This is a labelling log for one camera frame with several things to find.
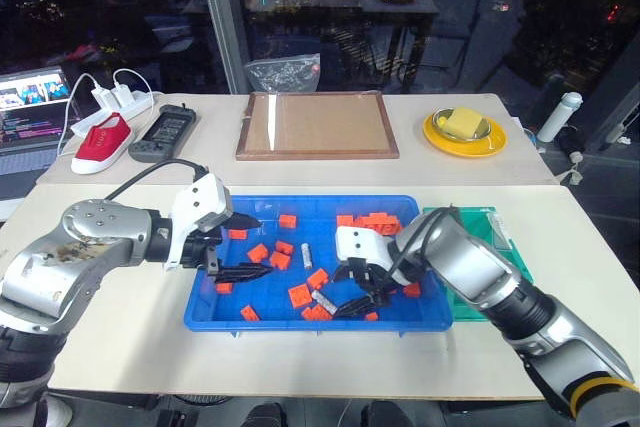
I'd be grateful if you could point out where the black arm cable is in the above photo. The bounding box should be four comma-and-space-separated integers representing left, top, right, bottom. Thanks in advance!
104, 158, 209, 201
394, 205, 464, 281

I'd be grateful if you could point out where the red canvas shoe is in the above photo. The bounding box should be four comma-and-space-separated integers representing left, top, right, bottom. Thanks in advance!
70, 111, 134, 176

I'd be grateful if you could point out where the yellow sponge block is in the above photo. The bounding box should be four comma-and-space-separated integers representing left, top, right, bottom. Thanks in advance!
445, 107, 484, 139

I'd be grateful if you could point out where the black handheld controller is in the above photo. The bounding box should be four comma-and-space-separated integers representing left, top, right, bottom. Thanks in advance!
128, 104, 199, 164

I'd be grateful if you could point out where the yellow plate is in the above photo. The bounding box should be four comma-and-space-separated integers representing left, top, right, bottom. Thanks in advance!
422, 109, 509, 159

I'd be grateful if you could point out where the white power strip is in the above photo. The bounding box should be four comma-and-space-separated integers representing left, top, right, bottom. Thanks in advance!
69, 90, 157, 139

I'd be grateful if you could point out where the clear plastic zip bag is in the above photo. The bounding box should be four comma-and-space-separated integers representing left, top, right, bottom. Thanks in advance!
243, 53, 321, 96

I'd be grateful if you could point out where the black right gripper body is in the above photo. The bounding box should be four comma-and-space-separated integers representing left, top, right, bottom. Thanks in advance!
354, 257, 402, 308

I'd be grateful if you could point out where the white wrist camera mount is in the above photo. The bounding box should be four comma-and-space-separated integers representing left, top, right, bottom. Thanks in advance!
162, 172, 235, 273
333, 225, 402, 279

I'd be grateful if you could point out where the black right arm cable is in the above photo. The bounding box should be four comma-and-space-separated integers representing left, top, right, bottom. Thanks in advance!
394, 205, 464, 281

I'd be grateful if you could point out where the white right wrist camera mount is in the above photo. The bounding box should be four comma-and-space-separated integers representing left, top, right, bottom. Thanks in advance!
333, 225, 402, 279

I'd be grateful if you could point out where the brown wooden framed board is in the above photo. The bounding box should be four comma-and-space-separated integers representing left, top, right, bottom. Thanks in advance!
234, 91, 401, 162

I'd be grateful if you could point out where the white charging cable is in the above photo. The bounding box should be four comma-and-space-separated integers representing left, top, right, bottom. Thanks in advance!
56, 72, 101, 156
112, 68, 154, 98

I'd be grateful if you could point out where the long orange toy brick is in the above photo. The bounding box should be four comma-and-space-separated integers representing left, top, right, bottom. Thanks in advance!
352, 211, 402, 228
368, 224, 405, 239

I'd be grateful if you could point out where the white water bottle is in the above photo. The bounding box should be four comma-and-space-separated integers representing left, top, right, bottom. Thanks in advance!
536, 91, 584, 144

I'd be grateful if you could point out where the grey window frame post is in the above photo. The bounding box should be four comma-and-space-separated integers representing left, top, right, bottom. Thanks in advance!
193, 0, 252, 96

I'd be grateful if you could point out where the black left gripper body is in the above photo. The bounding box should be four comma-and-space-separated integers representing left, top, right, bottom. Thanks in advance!
181, 211, 236, 276

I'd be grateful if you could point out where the blue plastic bin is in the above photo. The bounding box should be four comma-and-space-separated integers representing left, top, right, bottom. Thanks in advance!
183, 194, 455, 334

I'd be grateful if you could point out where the green plastic bin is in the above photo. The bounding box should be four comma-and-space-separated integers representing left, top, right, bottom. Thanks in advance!
422, 205, 535, 322

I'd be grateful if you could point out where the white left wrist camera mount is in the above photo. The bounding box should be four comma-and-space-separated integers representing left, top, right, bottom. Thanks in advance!
162, 172, 235, 273

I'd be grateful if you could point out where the open laptop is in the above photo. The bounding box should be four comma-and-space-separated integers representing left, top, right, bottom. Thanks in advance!
0, 65, 77, 177

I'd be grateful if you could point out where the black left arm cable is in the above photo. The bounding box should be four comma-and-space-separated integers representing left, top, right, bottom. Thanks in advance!
104, 158, 209, 201

